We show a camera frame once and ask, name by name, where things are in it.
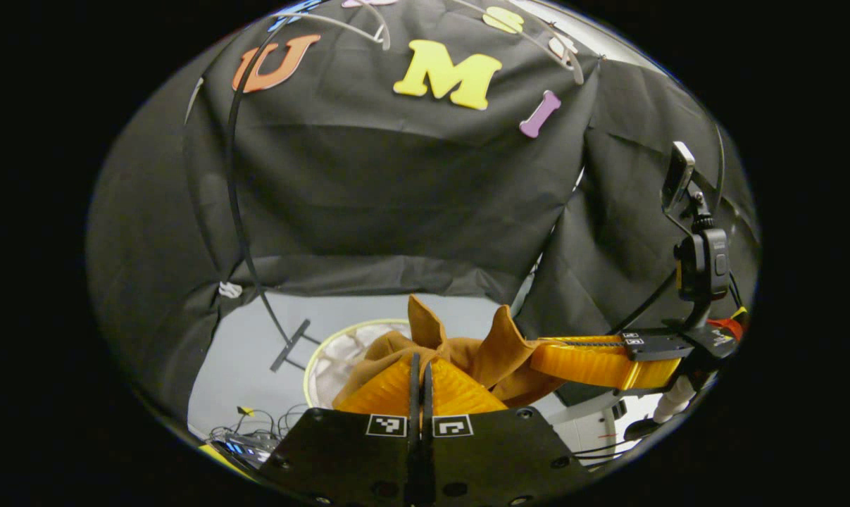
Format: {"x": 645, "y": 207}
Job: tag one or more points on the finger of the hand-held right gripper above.
{"x": 586, "y": 362}

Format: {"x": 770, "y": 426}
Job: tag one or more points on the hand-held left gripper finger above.
{"x": 416, "y": 451}
{"x": 429, "y": 451}

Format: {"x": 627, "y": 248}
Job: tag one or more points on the brown jacket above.
{"x": 495, "y": 352}

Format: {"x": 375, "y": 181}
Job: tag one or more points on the yellow round laundry hamper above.
{"x": 340, "y": 352}

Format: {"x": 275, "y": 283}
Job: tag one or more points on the white plastic hanger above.
{"x": 579, "y": 70}
{"x": 386, "y": 39}

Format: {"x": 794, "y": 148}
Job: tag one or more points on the black metal clothes rack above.
{"x": 289, "y": 346}

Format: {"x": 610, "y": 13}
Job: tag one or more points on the power strip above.
{"x": 245, "y": 449}

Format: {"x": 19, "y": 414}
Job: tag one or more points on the small white object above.
{"x": 230, "y": 289}

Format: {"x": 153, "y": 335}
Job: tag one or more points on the black backdrop cloth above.
{"x": 396, "y": 183}

